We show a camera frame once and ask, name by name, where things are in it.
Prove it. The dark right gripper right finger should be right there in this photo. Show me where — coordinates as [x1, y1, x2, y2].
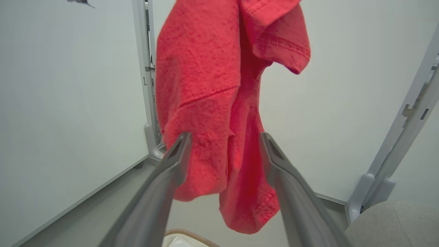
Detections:
[259, 132, 352, 247]

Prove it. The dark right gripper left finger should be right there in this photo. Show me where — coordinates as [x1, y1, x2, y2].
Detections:
[98, 132, 193, 247]

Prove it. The red garment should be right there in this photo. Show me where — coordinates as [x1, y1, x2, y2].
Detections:
[155, 0, 311, 235]

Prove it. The grey fabric sofa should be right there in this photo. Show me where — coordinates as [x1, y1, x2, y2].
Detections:
[345, 201, 439, 247]

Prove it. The grey partition foot bar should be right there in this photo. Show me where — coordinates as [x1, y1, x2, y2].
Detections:
[144, 123, 167, 162]

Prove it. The white basket with woven rim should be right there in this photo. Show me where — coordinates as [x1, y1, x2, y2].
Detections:
[161, 229, 220, 247]

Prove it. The white garment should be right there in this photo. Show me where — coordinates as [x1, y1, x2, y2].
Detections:
[168, 237, 206, 247]

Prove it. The grey partition bottom rail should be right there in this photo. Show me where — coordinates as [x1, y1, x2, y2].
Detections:
[315, 192, 347, 207]

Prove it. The grey partition corner post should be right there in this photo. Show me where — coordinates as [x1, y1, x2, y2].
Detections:
[132, 0, 167, 162]

